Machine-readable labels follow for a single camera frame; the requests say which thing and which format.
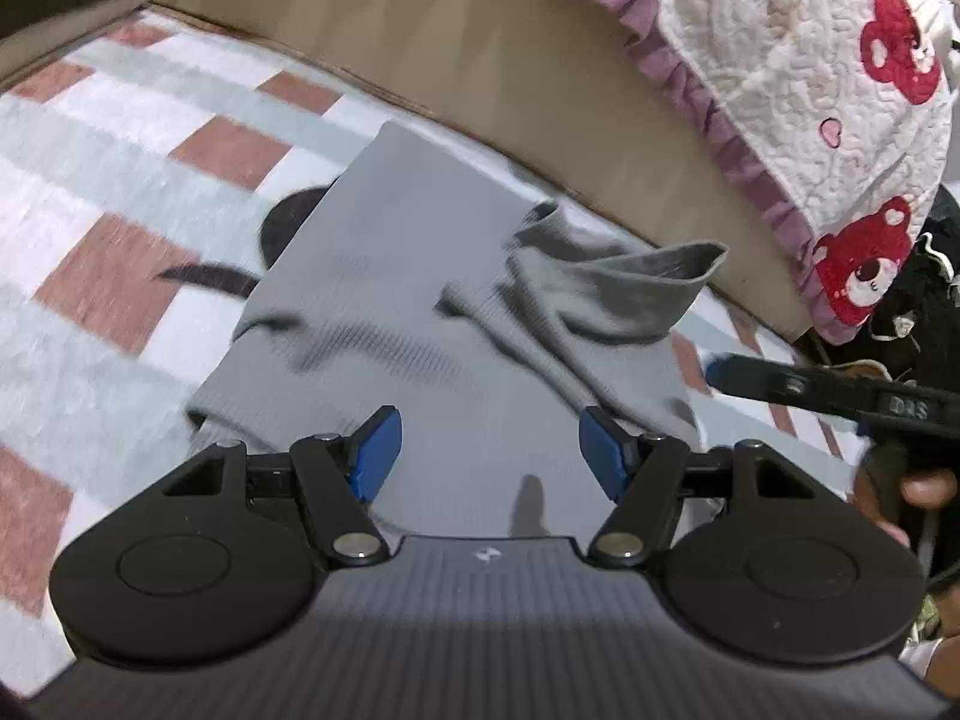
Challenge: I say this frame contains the checkered pink grey blanket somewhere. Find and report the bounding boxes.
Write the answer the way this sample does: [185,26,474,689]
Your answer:
[0,6,871,698]

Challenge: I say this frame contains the person's right hand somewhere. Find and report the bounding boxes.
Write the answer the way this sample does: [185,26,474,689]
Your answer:
[851,463,960,545]

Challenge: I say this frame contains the black garment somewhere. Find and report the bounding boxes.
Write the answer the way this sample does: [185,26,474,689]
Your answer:
[814,184,960,395]

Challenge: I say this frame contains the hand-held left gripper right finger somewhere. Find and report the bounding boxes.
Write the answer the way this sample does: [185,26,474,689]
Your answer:
[579,405,817,569]

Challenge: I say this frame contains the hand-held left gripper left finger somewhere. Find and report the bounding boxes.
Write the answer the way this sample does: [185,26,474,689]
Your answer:
[163,405,403,569]

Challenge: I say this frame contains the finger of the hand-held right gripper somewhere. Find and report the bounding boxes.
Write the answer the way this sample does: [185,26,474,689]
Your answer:
[706,355,875,425]

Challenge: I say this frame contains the white quilt with red bears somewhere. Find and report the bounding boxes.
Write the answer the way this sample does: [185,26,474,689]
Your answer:
[450,0,953,346]

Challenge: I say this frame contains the grey knit garment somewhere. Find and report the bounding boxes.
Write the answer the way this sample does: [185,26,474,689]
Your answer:
[186,120,730,541]

